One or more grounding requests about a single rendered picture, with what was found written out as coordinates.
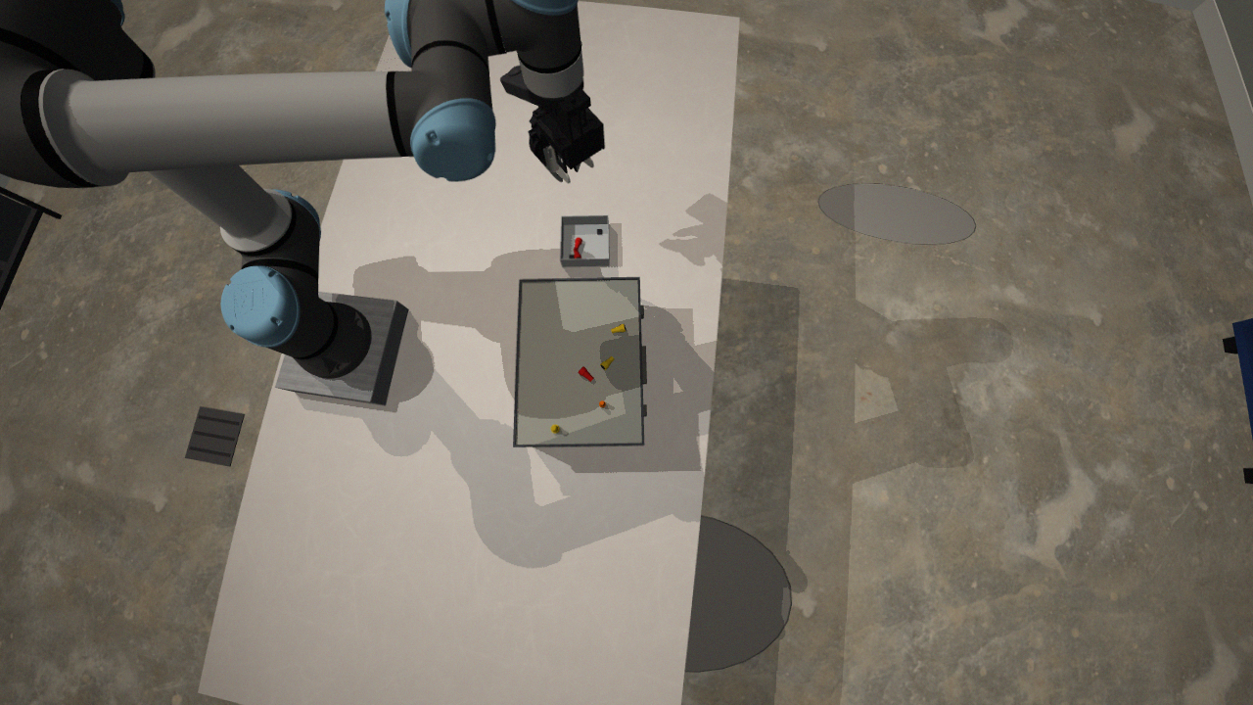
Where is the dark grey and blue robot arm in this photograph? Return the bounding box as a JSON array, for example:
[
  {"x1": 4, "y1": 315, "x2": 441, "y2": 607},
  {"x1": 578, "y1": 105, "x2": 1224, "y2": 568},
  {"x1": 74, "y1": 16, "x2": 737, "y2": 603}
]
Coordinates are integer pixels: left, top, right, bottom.
[{"x1": 0, "y1": 0, "x2": 583, "y2": 379}]

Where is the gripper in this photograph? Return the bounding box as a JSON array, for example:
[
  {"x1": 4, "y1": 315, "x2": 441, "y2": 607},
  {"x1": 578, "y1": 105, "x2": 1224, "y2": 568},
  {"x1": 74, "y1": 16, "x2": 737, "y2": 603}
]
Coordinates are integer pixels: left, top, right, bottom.
[{"x1": 528, "y1": 80, "x2": 605, "y2": 183}]

